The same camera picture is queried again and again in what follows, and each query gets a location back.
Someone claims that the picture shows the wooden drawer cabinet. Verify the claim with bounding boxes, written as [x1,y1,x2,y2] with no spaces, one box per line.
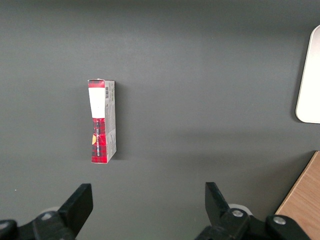
[274,150,320,240]

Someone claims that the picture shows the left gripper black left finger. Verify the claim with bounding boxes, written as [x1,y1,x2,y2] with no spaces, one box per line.
[0,183,94,240]

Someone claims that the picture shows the beige plastic tray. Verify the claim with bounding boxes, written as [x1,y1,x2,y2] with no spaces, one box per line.
[295,24,320,124]

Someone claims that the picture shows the red and grey carton box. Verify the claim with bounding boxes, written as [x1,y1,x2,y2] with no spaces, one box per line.
[87,78,118,165]

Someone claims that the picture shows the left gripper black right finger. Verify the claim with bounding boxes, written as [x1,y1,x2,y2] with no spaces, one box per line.
[193,181,313,240]

